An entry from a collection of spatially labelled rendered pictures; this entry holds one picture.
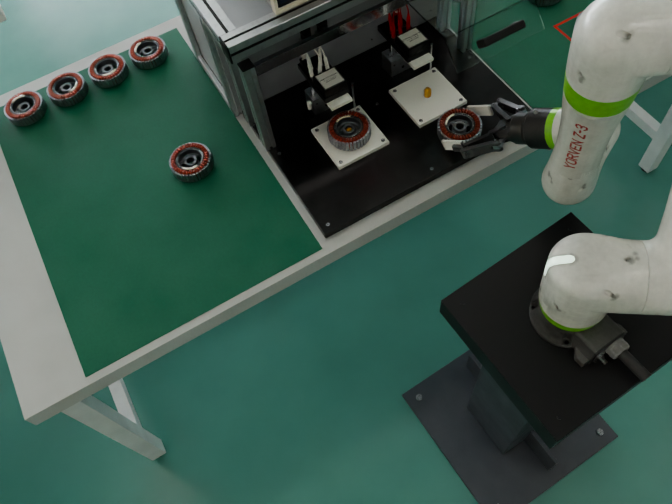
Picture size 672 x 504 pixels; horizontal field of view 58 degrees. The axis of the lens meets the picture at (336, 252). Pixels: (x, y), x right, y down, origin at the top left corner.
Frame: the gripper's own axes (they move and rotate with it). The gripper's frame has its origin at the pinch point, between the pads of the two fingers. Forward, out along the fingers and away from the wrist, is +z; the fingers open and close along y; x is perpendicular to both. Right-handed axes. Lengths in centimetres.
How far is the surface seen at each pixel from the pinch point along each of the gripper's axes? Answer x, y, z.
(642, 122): -70, 82, 0
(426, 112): 4.5, 0.6, 9.4
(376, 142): 7.4, -14.4, 14.5
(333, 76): 26.3, -11.7, 19.5
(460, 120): 0.2, 2.4, 1.5
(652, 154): -81, 78, -3
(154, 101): 37, -32, 72
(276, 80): 27, -13, 42
